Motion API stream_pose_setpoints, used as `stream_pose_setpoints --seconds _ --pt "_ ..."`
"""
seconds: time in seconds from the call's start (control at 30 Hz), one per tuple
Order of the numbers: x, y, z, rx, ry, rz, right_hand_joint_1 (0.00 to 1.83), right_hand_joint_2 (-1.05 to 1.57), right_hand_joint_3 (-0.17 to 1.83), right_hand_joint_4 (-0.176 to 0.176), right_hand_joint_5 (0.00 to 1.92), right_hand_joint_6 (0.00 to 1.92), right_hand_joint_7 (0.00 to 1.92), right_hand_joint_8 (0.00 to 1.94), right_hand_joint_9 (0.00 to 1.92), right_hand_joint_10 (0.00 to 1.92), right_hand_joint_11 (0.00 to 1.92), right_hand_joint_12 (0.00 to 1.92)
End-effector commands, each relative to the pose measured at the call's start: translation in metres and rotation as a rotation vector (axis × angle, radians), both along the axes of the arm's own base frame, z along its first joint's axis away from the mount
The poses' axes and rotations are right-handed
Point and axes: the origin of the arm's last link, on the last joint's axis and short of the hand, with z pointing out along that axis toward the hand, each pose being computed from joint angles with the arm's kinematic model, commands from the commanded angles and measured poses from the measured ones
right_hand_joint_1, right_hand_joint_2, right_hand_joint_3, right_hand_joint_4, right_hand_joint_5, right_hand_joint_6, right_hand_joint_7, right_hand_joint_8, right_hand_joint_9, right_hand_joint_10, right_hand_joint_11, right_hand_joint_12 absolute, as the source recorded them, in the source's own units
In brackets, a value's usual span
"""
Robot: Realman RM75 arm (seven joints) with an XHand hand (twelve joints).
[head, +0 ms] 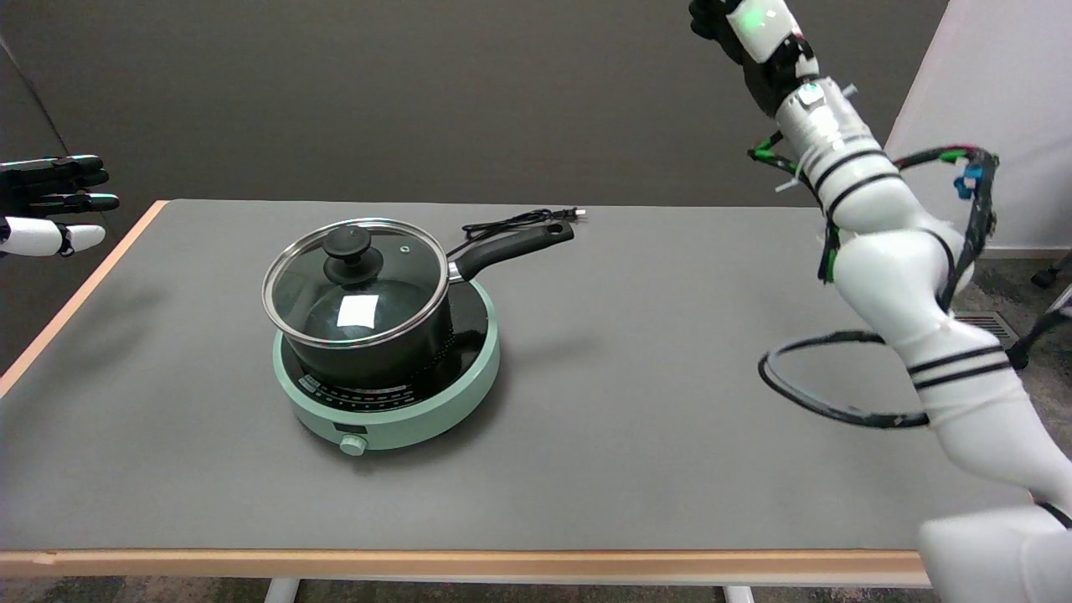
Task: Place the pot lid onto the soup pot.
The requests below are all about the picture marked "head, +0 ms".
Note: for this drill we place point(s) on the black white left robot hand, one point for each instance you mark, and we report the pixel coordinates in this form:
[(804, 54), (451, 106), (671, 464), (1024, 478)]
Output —
[(38, 236)]

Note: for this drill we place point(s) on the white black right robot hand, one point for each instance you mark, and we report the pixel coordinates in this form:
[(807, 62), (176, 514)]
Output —
[(762, 33)]

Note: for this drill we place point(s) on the white partition panel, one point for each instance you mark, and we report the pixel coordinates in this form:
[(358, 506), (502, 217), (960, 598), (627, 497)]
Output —
[(997, 109)]

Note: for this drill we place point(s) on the grey table mat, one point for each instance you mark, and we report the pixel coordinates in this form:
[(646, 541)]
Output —
[(636, 419)]

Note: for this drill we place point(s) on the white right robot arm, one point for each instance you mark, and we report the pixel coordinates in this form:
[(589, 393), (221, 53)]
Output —
[(896, 276)]

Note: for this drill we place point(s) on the mint green induction cooker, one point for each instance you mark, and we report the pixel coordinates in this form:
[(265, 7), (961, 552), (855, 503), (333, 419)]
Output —
[(394, 423)]

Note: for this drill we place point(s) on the black office chair base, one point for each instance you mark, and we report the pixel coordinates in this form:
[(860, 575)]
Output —
[(1043, 322)]

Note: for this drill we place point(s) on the white table leg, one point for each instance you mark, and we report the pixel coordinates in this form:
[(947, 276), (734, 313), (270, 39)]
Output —
[(739, 595), (281, 590)]

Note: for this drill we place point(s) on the metal floor vent grille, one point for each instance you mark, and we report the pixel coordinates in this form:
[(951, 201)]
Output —
[(992, 327)]

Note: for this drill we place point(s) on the glass pot lid black knob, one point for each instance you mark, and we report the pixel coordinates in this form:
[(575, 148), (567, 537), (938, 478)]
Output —
[(352, 251)]

